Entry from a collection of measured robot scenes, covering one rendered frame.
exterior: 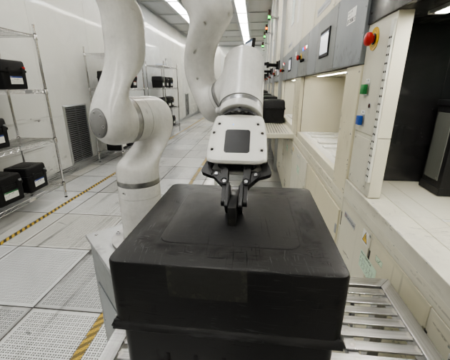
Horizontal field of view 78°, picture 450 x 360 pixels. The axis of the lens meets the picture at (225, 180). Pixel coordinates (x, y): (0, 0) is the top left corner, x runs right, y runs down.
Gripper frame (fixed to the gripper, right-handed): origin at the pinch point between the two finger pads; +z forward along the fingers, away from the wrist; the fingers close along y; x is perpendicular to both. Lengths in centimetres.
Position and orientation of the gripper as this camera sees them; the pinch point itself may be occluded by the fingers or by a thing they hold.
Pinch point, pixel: (234, 198)
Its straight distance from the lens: 45.3
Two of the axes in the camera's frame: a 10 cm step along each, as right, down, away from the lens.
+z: -0.8, 8.9, -4.4
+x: 0.8, 4.5, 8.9
